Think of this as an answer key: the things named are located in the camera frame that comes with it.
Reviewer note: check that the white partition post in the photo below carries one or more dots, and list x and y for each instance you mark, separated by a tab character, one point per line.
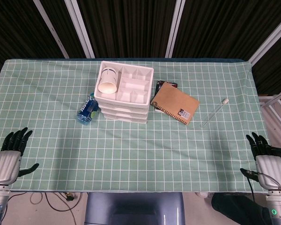
51	28
174	28
269	41
80	28

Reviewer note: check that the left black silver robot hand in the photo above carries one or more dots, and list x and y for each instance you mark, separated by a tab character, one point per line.
5	166

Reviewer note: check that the white paper cup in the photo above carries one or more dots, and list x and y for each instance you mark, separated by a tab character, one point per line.
107	80

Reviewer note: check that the white metal frame rail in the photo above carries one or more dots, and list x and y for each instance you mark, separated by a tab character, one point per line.
275	97

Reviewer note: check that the grey blue robot torso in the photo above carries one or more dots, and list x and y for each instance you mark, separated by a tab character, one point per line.
133	208

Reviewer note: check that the clear plastic drawer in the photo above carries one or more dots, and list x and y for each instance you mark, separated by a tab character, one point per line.
124	112

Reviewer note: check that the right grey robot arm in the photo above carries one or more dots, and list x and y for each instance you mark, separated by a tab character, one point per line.
279	208

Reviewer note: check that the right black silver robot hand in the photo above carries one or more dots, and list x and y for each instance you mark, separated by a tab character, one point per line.
270	170

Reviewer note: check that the blue plastic water bottle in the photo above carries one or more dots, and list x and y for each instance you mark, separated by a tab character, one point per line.
86	110

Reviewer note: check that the brown spiral notebook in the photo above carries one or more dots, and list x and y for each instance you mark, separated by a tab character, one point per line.
175	103

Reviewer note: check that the clear test tube white cap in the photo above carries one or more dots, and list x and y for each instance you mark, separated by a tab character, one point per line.
214	113

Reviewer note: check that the white compartment trays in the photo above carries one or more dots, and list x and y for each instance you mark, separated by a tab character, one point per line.
133	87

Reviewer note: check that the black red card pack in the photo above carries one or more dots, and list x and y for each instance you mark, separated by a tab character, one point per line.
160	84

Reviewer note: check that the green checked tablecloth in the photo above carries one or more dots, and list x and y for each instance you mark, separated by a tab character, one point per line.
131	154

